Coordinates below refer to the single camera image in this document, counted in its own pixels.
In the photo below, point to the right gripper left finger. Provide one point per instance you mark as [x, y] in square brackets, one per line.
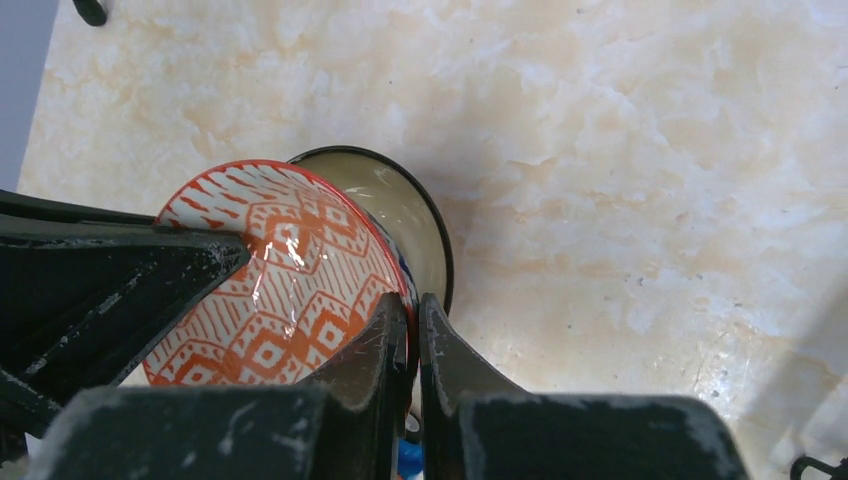
[342, 421]

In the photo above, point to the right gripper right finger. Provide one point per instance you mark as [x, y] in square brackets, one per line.
[478, 424]

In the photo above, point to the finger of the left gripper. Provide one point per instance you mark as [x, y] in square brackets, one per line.
[87, 293]

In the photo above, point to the blue orange toy car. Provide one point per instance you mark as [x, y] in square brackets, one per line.
[409, 460]

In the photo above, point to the red patterned brown bowl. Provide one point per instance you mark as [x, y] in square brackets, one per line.
[318, 265]

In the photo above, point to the brown speckled cream bowl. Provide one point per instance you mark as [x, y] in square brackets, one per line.
[399, 203]

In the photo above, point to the black wire dish rack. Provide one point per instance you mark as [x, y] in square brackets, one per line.
[804, 462]

